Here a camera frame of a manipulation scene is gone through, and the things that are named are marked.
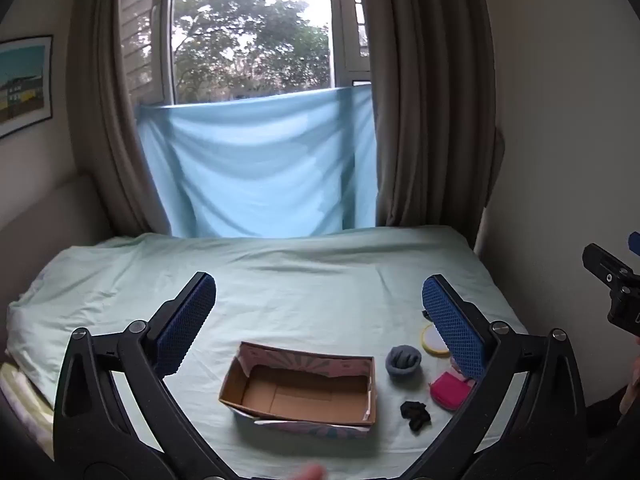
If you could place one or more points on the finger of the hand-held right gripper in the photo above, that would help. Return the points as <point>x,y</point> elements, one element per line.
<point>607,265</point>
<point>635,243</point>

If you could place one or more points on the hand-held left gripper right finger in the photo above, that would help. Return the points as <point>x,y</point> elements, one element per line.
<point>452,327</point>

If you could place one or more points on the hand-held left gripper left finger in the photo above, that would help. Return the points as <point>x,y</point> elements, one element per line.
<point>185,325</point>

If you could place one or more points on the white mesh pad yellow rim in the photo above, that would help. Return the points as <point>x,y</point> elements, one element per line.
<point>432,342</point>

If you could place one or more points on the grey-blue sock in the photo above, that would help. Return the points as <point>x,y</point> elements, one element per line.
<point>403,360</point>

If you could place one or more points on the pink pouch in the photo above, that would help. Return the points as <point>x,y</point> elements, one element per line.
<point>447,391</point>

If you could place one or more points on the black scrunchie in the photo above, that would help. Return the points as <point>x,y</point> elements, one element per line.
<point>415,412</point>

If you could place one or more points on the cardboard box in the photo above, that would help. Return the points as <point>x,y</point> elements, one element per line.
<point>300,392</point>

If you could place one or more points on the bed with pale green sheet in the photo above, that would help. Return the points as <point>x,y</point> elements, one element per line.
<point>300,280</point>

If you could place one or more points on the beige padded headboard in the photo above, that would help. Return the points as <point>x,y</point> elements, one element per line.
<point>45,230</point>

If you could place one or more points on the light blue hanging sheet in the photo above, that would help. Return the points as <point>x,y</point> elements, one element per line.
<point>255,170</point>

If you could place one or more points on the pale yellow striped bedding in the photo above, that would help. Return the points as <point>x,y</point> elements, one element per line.
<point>22,392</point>

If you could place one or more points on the beige curtain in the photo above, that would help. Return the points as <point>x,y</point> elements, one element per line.
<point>115,110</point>
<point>430,100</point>

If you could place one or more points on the window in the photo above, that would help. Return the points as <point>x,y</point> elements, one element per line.
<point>250,30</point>

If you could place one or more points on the framed wall picture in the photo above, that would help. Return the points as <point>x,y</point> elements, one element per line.
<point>22,85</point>

